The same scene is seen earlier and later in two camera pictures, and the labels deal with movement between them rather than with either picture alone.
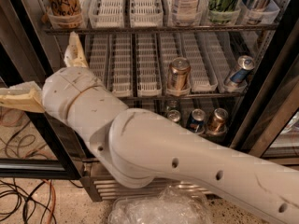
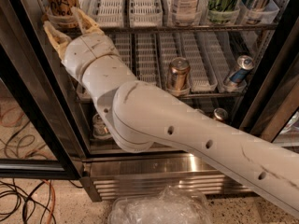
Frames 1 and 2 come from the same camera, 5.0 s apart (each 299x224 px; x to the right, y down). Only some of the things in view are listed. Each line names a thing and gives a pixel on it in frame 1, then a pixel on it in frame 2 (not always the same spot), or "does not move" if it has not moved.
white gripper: (60, 88) → (83, 50)
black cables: (29, 196) does not move
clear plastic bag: (172, 205) does not move
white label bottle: (186, 5) does not move
